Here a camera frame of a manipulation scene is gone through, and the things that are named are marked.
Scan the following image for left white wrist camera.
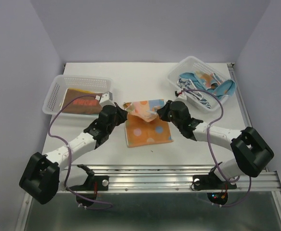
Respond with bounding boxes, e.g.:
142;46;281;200
95;91;115;107

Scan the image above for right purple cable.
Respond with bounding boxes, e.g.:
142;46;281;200
175;89;252;207

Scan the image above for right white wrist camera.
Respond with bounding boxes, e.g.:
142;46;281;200
175;90;187;101

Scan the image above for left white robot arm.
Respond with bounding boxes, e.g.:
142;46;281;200
19;103;128;205

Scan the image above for purple cable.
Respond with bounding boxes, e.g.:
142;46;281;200
175;89;252;207
48;95;114;210

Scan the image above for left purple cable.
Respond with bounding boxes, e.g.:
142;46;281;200
48;95;114;210

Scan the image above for red and brown towel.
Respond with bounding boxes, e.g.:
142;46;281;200
60;88;102;115

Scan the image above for right white plastic basket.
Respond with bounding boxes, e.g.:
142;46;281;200
167;56;230;113

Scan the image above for light blue patterned towel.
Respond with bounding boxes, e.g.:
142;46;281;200
177;71;237;100

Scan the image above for orange and blue spotted towel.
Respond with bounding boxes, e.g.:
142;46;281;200
123;99;173;148

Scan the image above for left white plastic basket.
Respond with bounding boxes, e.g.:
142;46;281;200
42;75;113;116

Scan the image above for white and blue printed towel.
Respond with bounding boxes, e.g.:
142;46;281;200
177;77;211;109

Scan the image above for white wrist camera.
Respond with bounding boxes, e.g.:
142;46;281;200
175;90;187;101
95;91;115;107

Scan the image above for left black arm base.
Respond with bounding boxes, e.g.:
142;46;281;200
69;175;113;210

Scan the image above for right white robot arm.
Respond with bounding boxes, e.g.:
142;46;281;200
157;101;274;188

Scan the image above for white plastic basket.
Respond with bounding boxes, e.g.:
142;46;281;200
42;75;113;116
167;56;230;113

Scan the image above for yellow and blue towel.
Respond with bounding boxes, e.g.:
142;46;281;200
73;89;96;94

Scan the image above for aluminium rail frame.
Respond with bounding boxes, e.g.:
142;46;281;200
16;62;281;231

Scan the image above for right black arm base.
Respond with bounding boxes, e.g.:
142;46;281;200
190;175;237;206

